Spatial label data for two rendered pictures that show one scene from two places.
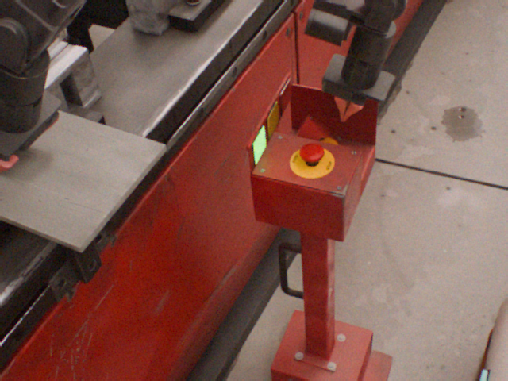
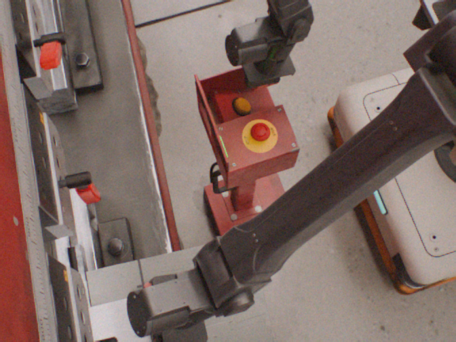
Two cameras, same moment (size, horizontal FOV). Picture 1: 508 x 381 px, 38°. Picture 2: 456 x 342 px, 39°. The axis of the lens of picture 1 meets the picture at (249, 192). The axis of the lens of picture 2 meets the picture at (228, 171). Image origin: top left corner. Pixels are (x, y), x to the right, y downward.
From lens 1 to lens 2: 72 cm
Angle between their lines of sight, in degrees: 32
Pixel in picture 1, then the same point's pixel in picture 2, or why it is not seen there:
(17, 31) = (251, 298)
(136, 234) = not seen: hidden behind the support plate
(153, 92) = (129, 166)
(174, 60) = (115, 126)
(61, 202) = (230, 327)
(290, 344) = (222, 213)
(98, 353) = not seen: outside the picture
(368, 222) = (186, 79)
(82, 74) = not seen: hidden behind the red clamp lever
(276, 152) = (229, 143)
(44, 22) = (265, 281)
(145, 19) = (62, 105)
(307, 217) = (270, 169)
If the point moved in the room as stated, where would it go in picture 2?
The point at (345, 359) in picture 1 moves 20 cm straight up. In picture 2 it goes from (262, 197) to (265, 178)
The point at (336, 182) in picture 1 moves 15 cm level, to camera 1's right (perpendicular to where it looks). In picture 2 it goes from (288, 141) to (336, 93)
